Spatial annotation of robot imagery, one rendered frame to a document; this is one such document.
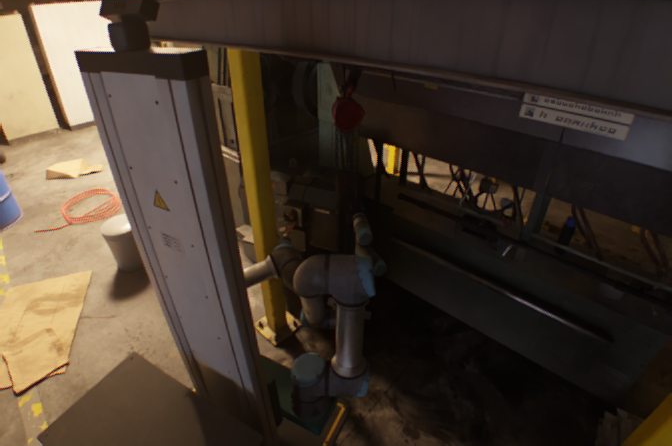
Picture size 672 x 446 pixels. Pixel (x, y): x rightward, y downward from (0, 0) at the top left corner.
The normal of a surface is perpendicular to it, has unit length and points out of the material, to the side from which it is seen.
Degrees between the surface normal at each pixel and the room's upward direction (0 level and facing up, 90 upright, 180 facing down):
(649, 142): 78
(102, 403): 0
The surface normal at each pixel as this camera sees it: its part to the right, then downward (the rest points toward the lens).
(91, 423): 0.00, -0.87
